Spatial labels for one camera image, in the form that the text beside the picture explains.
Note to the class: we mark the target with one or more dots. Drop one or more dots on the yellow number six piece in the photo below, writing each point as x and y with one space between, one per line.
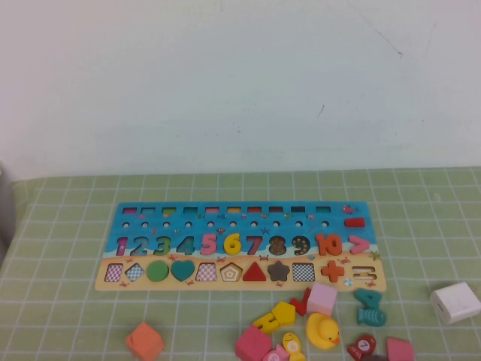
230 246

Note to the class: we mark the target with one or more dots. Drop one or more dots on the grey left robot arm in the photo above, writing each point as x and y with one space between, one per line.
5 214

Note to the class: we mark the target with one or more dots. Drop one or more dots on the blue wooden number puzzle board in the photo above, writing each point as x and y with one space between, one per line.
233 225

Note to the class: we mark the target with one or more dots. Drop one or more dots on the pink number five piece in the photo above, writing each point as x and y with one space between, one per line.
208 245

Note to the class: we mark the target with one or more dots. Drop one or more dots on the red triangle piece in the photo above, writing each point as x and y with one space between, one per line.
254 274

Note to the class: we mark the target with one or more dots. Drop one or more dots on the brown star piece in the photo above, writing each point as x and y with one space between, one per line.
279 271

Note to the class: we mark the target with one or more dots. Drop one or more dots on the orange number ten piece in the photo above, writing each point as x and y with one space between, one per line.
321 244

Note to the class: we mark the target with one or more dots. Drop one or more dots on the teal heart piece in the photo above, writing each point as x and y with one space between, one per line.
182 270

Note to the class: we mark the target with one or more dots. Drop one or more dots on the red minus sign piece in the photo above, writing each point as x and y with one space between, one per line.
355 222

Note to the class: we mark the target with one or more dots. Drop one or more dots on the green circle piece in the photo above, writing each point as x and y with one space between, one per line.
156 270

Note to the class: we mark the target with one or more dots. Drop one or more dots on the orange plus sign piece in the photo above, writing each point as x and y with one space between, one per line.
332 270

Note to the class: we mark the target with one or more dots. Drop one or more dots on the pink greater-than sign piece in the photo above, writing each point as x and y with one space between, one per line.
362 244

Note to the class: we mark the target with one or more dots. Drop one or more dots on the yellow pentagon piece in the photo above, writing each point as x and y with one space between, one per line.
283 312

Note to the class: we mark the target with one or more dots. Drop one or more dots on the red less-than sign piece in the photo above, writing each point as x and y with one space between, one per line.
300 305

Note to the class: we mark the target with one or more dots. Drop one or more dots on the yellow equals sign piece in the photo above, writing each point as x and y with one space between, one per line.
265 322

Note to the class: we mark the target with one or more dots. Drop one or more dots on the teal number four piece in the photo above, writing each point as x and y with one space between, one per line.
370 297

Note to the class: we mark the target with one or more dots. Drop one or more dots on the light pink square block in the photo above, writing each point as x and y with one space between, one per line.
322 299

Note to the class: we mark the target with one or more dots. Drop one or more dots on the dark pink trapezoid block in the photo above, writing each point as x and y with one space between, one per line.
252 344

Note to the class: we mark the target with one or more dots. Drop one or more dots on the yellow wooden fish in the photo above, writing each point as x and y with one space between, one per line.
291 343

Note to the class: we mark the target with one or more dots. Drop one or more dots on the yellow rubber duck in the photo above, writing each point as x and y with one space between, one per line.
321 332

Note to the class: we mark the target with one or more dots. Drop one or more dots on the pink wooden fish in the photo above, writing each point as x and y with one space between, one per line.
277 354

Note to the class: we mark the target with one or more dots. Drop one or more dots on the orange cube block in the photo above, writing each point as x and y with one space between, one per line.
144 340

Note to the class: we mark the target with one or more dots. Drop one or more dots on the teal wooden fish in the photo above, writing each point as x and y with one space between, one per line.
372 316

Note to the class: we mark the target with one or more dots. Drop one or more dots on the red wooden fish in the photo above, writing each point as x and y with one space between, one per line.
362 346

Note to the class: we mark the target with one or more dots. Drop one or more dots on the pink rhombus block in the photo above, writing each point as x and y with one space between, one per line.
399 349

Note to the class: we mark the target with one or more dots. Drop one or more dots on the white charger adapter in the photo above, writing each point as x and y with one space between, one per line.
454 302

